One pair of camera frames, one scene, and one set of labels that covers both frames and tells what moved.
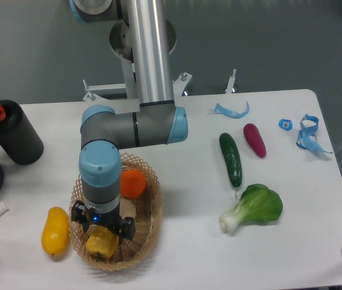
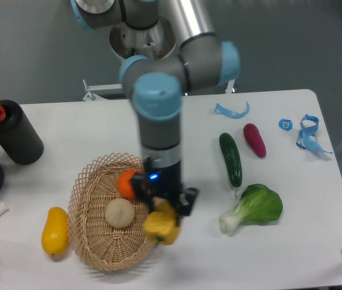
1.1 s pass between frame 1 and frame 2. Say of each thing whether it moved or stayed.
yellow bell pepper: moved
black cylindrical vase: stayed
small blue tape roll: stayed
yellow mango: stayed
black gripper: moved
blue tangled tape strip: stayed
